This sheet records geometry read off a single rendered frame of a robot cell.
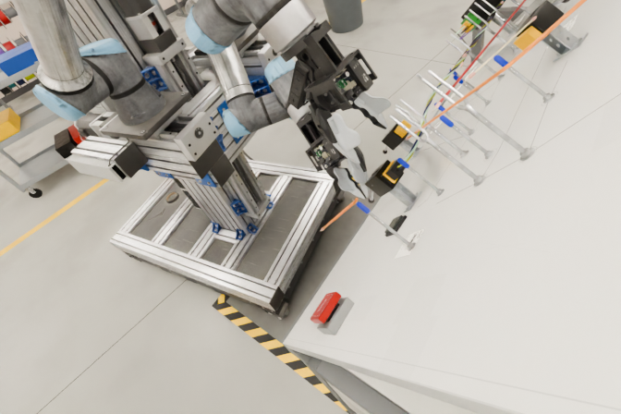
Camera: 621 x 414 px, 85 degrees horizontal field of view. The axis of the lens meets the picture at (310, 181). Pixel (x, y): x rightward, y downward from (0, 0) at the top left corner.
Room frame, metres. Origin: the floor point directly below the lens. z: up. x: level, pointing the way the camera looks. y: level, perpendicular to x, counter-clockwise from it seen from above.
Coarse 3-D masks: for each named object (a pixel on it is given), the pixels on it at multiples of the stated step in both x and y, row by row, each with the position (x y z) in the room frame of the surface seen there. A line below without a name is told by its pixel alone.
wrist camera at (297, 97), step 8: (296, 64) 0.49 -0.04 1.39; (296, 72) 0.49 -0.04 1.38; (304, 72) 0.48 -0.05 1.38; (296, 80) 0.50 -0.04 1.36; (304, 80) 0.48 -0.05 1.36; (296, 88) 0.51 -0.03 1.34; (304, 88) 0.49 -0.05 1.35; (288, 96) 0.53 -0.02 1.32; (296, 96) 0.51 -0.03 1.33; (304, 96) 0.51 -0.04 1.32; (296, 104) 0.52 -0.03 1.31; (304, 104) 0.52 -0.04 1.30
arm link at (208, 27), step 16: (208, 0) 0.54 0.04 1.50; (192, 16) 0.58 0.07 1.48; (208, 16) 0.54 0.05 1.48; (224, 16) 0.53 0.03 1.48; (192, 32) 0.58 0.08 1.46; (208, 32) 0.55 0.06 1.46; (224, 32) 0.54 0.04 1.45; (240, 32) 0.55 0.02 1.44; (208, 48) 0.57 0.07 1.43; (224, 48) 0.58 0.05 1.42
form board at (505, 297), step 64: (576, 0) 0.55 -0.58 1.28; (576, 64) 0.32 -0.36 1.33; (448, 128) 0.59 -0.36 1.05; (512, 128) 0.31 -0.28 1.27; (576, 128) 0.20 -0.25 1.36; (448, 192) 0.30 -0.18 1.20; (512, 192) 0.19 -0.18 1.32; (576, 192) 0.13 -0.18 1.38; (384, 256) 0.29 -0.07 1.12; (448, 256) 0.18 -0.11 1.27; (512, 256) 0.12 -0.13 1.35; (576, 256) 0.08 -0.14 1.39; (384, 320) 0.16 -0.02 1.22; (448, 320) 0.10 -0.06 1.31; (512, 320) 0.07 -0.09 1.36; (576, 320) 0.05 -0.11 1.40; (448, 384) 0.06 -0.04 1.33; (512, 384) 0.04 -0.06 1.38; (576, 384) 0.02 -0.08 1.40
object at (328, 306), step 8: (328, 296) 0.27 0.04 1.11; (336, 296) 0.26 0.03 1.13; (320, 304) 0.27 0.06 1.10; (328, 304) 0.25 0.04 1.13; (336, 304) 0.25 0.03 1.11; (320, 312) 0.24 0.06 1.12; (328, 312) 0.24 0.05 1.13; (312, 320) 0.25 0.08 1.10; (320, 320) 0.23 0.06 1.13; (328, 320) 0.23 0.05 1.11
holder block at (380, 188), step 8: (376, 168) 0.46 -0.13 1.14; (384, 168) 0.42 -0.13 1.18; (376, 176) 0.41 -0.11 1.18; (400, 176) 0.41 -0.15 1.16; (368, 184) 0.44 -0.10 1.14; (376, 184) 0.42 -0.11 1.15; (384, 184) 0.40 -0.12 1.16; (392, 184) 0.40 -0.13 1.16; (376, 192) 0.43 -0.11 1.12; (384, 192) 0.41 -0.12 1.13
